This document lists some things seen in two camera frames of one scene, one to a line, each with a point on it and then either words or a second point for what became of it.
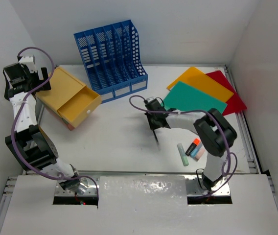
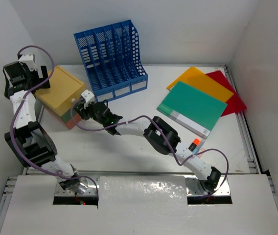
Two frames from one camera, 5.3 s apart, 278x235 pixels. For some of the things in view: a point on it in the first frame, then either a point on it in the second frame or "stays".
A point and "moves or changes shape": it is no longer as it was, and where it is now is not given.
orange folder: x=197 y=79 stays
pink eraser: x=200 y=153 stays
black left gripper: x=43 y=74 stays
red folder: x=235 y=103 stays
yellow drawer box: x=70 y=97 moves or changes shape
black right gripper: x=153 y=126 → x=83 y=110
